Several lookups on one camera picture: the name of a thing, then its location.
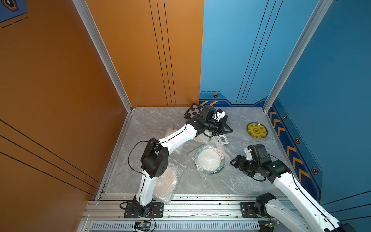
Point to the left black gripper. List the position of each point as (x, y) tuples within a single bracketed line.
[(222, 124)]

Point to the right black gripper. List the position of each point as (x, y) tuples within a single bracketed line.
[(238, 164)]

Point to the bubble wrap of yellow plate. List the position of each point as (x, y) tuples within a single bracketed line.
[(256, 185)]

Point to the bubble white blue plate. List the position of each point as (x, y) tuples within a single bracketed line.
[(209, 160)]

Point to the yellow dinner plate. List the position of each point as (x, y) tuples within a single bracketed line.
[(257, 130)]

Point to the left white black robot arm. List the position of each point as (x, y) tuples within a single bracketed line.
[(155, 158)]

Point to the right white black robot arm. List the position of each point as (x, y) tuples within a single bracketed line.
[(313, 217)]

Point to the bubble wrapped pink plate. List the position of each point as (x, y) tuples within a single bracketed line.
[(167, 183)]

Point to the black white checkerboard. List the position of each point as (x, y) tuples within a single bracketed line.
[(193, 111)]

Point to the right green circuit board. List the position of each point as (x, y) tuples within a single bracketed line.
[(268, 226)]

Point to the green circuit board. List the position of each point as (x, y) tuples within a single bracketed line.
[(268, 226), (142, 226)]

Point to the left green circuit board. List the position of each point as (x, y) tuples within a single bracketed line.
[(142, 226)]

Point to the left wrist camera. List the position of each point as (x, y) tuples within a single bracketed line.
[(219, 115)]

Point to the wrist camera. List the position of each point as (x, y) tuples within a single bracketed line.
[(219, 115), (248, 153)]

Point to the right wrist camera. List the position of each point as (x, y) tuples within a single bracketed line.
[(248, 153)]

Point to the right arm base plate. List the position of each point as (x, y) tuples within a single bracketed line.
[(255, 210)]

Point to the white vented cable duct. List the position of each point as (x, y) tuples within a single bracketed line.
[(181, 225)]

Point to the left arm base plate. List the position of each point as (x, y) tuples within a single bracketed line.
[(154, 209)]

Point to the aluminium front rail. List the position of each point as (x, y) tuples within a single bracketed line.
[(181, 206)]

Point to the right aluminium corner post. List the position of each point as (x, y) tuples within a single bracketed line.
[(311, 26)]

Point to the aluminium corner post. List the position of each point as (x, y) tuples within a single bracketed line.
[(311, 26), (93, 31)]

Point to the left aluminium corner post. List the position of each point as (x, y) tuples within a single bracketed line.
[(93, 31)]

